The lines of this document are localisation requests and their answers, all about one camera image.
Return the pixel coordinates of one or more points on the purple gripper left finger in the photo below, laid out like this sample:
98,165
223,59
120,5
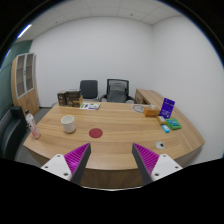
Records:
70,166

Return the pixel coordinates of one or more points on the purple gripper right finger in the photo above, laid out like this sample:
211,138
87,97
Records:
152,166

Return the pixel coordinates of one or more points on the clear plastic water bottle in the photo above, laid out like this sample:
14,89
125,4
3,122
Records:
32,125

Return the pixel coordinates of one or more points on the red round coaster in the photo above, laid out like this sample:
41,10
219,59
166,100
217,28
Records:
95,133

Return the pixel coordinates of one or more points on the small blue packet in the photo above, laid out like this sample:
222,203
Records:
166,128

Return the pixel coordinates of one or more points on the white ceramic mug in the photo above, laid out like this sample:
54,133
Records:
68,124

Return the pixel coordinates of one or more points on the small tan box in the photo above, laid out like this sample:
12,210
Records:
161,120

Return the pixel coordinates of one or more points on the green flat box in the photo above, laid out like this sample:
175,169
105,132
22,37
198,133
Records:
173,124

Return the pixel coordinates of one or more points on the orange tissue box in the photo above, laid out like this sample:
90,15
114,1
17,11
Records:
151,112

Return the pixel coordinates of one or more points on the round white plate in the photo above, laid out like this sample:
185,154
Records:
138,108

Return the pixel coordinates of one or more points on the white green leaflet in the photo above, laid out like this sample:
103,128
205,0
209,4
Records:
90,106

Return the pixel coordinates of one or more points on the dark brown box stack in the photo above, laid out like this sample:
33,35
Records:
74,98

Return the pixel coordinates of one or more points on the wooden side desk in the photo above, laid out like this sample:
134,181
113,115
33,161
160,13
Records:
143,96

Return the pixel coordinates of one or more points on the dark brown box left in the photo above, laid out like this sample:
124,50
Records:
62,98

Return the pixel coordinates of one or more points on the grey fabric chair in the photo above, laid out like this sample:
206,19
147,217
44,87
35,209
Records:
89,89

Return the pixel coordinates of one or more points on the black leather sofa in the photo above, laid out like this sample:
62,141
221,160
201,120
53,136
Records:
12,130

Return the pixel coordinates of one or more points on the black mesh office chair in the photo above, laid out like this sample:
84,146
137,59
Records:
117,91

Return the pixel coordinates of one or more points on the wooden glass-door cabinet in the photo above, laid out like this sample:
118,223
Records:
23,82

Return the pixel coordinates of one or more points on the round silver cable grommet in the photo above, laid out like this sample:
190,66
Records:
160,145

